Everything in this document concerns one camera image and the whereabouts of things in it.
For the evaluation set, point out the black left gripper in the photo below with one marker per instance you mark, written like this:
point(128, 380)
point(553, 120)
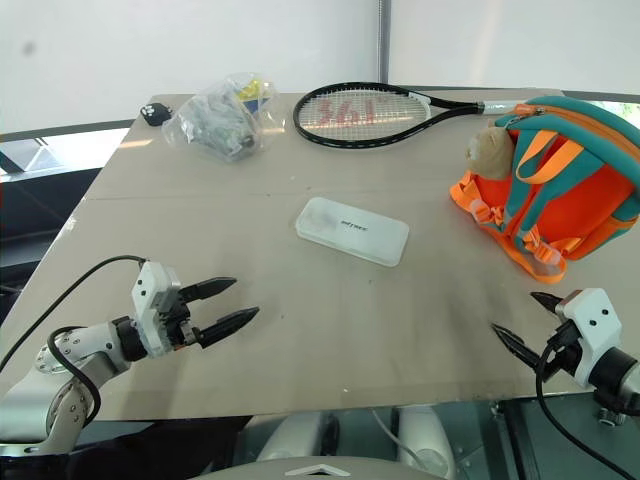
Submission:
point(176, 320)

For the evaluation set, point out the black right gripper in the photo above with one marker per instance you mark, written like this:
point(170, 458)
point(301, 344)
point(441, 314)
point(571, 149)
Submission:
point(562, 352)

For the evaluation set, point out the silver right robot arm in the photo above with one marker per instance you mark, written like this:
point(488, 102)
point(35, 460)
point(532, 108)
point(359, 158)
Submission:
point(617, 380)

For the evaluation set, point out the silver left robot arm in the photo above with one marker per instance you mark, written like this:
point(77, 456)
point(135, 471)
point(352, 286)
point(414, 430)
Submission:
point(95, 346)

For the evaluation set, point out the orange and teal backpack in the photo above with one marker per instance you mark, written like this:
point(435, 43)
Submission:
point(565, 200)

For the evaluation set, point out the white rectangular case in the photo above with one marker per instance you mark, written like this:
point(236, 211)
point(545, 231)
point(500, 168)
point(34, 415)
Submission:
point(350, 231)

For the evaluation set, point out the black box under table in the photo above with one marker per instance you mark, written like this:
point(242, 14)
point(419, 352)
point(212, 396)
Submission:
point(570, 445)

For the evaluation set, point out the silver rounded robot leg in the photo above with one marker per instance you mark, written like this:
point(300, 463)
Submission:
point(300, 435)
point(425, 435)

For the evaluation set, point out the beige plush toy pendant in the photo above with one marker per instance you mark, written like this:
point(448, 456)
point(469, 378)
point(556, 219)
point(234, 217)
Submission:
point(492, 152)

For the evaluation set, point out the clear plastic bag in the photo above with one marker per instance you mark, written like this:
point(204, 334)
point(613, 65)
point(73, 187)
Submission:
point(215, 122)

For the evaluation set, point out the white robot torso cover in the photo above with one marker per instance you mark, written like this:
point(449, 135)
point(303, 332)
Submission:
point(320, 470)

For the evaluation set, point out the black paw print pouch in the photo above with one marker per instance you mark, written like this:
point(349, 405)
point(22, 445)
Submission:
point(156, 113)

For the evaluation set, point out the yellow and blue packet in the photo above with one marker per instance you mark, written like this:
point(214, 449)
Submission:
point(252, 95)

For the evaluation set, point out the black tennis racket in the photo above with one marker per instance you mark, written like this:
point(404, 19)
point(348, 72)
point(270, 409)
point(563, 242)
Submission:
point(360, 115)

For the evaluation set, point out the grey metal pole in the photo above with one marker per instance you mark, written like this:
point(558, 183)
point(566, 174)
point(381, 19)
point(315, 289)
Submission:
point(383, 40)

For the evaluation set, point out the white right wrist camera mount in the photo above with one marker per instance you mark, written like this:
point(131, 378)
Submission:
point(595, 325)

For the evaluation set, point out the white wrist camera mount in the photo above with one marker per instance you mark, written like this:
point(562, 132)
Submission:
point(595, 325)
point(150, 291)

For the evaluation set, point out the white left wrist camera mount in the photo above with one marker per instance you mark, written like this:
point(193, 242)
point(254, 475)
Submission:
point(150, 291)

